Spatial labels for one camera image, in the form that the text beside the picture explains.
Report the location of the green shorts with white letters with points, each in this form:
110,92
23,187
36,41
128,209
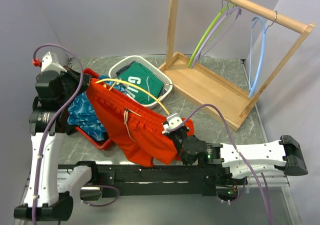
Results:
136,73

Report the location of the blue plastic hanger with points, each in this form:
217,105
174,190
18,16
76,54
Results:
252,84

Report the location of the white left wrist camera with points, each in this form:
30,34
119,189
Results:
50,62

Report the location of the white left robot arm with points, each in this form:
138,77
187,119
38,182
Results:
45,200

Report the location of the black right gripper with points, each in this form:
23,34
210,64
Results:
169,134

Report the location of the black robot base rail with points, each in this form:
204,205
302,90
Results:
135,180

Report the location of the green plastic hanger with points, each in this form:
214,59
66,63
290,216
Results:
205,35

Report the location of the red plastic tray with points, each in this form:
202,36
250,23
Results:
107,142

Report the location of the white perforated plastic basket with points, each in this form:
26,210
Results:
167,83

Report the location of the yellow plastic hanger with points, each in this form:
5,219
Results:
136,87

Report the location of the orange drawstring shorts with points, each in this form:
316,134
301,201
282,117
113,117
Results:
134,128

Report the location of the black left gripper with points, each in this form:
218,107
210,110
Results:
73,75

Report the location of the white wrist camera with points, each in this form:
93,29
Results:
50,62
172,121

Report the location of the wooden clothes rack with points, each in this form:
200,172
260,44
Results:
203,86

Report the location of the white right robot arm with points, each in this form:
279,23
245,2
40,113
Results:
227,161

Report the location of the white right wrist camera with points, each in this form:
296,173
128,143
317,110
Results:
172,121

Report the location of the blue patterned shorts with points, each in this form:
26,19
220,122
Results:
83,115

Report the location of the purple plastic hanger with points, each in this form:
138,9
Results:
212,35

